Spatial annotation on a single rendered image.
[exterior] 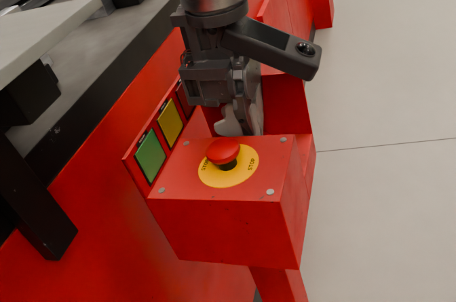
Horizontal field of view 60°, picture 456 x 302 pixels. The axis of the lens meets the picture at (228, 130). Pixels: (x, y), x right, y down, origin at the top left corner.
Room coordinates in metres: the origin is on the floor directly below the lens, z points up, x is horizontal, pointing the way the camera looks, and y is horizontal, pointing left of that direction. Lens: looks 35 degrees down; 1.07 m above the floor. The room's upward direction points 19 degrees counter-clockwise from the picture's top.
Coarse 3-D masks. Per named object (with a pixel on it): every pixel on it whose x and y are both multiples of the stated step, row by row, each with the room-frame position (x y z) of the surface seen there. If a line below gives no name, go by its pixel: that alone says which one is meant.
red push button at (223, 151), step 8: (216, 144) 0.36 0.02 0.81; (224, 144) 0.35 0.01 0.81; (232, 144) 0.35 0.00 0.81; (208, 152) 0.35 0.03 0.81; (216, 152) 0.34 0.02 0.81; (224, 152) 0.34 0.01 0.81; (232, 152) 0.34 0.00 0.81; (208, 160) 0.34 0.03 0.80; (216, 160) 0.33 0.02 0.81; (224, 160) 0.33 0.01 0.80; (232, 160) 0.33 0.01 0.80; (224, 168) 0.34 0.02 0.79; (232, 168) 0.34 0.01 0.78
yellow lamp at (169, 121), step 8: (168, 104) 0.44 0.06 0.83; (168, 112) 0.43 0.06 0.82; (176, 112) 0.45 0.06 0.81; (160, 120) 0.41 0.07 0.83; (168, 120) 0.43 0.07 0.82; (176, 120) 0.44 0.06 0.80; (168, 128) 0.42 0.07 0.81; (176, 128) 0.43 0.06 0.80; (168, 136) 0.41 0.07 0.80; (176, 136) 0.43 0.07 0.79
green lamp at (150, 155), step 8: (152, 136) 0.39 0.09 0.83; (144, 144) 0.37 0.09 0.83; (152, 144) 0.38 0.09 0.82; (136, 152) 0.36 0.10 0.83; (144, 152) 0.37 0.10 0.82; (152, 152) 0.38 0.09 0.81; (160, 152) 0.39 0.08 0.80; (144, 160) 0.36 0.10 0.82; (152, 160) 0.37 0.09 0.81; (160, 160) 0.38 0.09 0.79; (144, 168) 0.35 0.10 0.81; (152, 168) 0.37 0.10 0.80; (152, 176) 0.36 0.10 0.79
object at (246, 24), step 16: (224, 32) 0.41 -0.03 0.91; (240, 32) 0.41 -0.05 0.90; (256, 32) 0.42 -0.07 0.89; (272, 32) 0.42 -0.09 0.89; (240, 48) 0.41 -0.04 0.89; (256, 48) 0.40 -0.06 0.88; (272, 48) 0.39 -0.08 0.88; (288, 48) 0.40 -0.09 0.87; (304, 48) 0.39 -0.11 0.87; (320, 48) 0.41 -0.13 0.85; (272, 64) 0.40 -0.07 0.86; (288, 64) 0.39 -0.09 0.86; (304, 64) 0.38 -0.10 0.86
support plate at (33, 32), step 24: (72, 0) 0.36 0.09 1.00; (96, 0) 0.34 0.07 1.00; (0, 24) 0.36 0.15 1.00; (24, 24) 0.33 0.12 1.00; (48, 24) 0.30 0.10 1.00; (72, 24) 0.31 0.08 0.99; (0, 48) 0.28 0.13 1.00; (24, 48) 0.26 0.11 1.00; (48, 48) 0.28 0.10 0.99; (0, 72) 0.24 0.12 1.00
